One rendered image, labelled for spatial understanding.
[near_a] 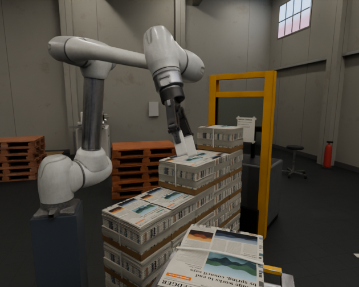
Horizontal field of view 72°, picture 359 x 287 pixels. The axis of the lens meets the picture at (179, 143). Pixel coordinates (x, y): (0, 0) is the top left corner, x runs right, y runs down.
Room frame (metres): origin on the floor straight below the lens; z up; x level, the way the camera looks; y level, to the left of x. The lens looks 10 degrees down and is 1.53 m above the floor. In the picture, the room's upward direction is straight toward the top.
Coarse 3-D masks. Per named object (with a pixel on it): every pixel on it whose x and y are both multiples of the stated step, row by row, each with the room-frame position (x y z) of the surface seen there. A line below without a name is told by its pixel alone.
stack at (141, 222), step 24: (144, 192) 1.85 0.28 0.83; (168, 192) 1.85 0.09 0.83; (216, 192) 2.04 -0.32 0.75; (120, 216) 1.44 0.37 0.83; (144, 216) 1.44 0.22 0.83; (168, 216) 1.52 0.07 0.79; (192, 216) 1.74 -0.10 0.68; (216, 216) 2.05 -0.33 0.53; (120, 240) 1.42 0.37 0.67; (144, 240) 1.33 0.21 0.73; (120, 264) 1.44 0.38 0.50; (144, 264) 1.33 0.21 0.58
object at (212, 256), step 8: (208, 248) 0.79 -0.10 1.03; (192, 256) 0.74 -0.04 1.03; (200, 256) 0.74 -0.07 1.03; (208, 256) 0.74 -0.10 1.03; (216, 256) 0.74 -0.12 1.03; (224, 256) 0.74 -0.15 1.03; (232, 256) 0.74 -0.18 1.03; (248, 256) 0.74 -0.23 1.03; (240, 264) 0.70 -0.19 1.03; (248, 264) 0.70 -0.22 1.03; (256, 264) 0.70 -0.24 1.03
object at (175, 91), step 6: (168, 90) 0.75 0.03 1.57; (174, 90) 0.75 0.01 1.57; (180, 90) 0.76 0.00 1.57; (162, 96) 0.76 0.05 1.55; (168, 96) 0.75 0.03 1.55; (174, 96) 0.75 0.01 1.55; (180, 96) 0.76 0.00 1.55; (162, 102) 0.77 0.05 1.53; (174, 102) 0.74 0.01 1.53; (180, 102) 0.81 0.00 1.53
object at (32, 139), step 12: (0, 144) 5.09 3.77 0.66; (12, 144) 4.95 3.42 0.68; (24, 144) 5.01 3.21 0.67; (36, 144) 5.07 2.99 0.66; (0, 156) 4.62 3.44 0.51; (12, 156) 4.95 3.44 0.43; (24, 156) 5.03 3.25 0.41; (36, 156) 5.04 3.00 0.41; (0, 168) 4.63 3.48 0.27; (12, 168) 4.66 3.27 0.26; (24, 168) 4.71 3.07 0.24; (36, 168) 4.78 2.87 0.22; (0, 180) 4.65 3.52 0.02; (12, 180) 4.65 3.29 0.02; (24, 180) 4.69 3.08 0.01
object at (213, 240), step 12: (192, 228) 0.92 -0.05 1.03; (204, 228) 0.91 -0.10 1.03; (216, 228) 0.92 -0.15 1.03; (192, 240) 0.83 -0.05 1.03; (204, 240) 0.83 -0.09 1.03; (216, 240) 0.83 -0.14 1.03; (228, 240) 0.83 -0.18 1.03; (240, 240) 0.83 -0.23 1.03; (252, 240) 0.83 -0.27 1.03; (240, 252) 0.76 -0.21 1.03; (252, 252) 0.76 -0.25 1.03
